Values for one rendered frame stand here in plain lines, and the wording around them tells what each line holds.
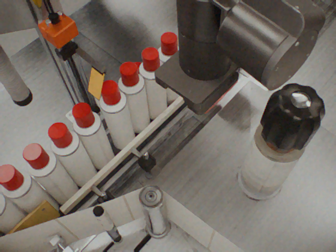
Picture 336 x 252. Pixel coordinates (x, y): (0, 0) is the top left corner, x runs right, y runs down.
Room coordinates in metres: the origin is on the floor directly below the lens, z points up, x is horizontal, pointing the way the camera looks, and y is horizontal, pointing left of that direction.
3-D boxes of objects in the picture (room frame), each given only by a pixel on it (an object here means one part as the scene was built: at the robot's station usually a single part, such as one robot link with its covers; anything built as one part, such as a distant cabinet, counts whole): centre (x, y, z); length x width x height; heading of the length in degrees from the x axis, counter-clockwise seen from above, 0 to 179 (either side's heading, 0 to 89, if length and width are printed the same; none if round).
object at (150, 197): (0.18, 0.03, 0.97); 0.05 x 0.05 x 0.19
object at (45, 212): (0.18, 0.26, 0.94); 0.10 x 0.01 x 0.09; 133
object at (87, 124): (0.34, 0.14, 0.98); 0.05 x 0.05 x 0.20
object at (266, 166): (0.26, -0.19, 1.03); 0.09 x 0.09 x 0.30
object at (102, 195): (0.24, 0.14, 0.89); 0.06 x 0.03 x 0.12; 43
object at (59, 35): (0.41, 0.14, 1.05); 0.10 x 0.04 x 0.33; 43
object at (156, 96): (0.45, 0.02, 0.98); 0.05 x 0.05 x 0.20
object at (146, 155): (0.31, 0.04, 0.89); 0.03 x 0.03 x 0.12; 43
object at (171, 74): (0.25, -0.05, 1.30); 0.10 x 0.07 x 0.07; 134
